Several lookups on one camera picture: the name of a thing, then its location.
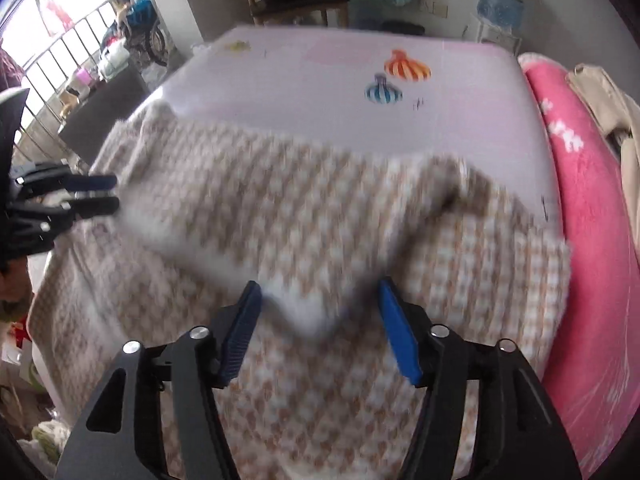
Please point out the white water dispenser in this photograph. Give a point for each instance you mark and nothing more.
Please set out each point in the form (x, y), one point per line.
(495, 37)

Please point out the white plastic jug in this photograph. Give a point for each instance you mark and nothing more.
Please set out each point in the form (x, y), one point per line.
(111, 60)

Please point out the bicycle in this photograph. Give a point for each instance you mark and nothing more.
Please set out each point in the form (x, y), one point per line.
(145, 30)

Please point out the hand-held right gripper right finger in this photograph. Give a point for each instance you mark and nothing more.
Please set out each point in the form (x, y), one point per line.
(400, 337)

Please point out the maroon cloth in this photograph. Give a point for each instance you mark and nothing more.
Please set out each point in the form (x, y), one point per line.
(10, 70)

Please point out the metal window railing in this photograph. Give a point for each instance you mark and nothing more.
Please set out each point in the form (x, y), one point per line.
(50, 60)

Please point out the white plastic bag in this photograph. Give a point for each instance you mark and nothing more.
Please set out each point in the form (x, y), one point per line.
(202, 49)

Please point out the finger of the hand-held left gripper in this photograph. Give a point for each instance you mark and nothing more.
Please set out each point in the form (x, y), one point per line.
(90, 207)
(90, 183)

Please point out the pink floral blanket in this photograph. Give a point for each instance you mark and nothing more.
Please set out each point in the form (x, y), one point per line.
(590, 260)

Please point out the beige garment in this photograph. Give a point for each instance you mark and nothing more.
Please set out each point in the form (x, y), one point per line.
(600, 95)

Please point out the person's left hand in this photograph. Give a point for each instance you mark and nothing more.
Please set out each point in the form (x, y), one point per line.
(15, 285)

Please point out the white wall socket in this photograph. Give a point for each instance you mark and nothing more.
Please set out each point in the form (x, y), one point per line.
(434, 9)

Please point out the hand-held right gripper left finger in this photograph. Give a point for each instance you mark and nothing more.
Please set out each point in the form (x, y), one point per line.
(240, 332)

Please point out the bed with lilac sheet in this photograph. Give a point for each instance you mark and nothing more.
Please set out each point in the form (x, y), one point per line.
(310, 75)

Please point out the beige houndstooth fluffy coat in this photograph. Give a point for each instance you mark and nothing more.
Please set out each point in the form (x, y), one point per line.
(300, 210)

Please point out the pink hanging garment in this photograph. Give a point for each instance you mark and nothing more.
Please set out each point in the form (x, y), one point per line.
(57, 7)

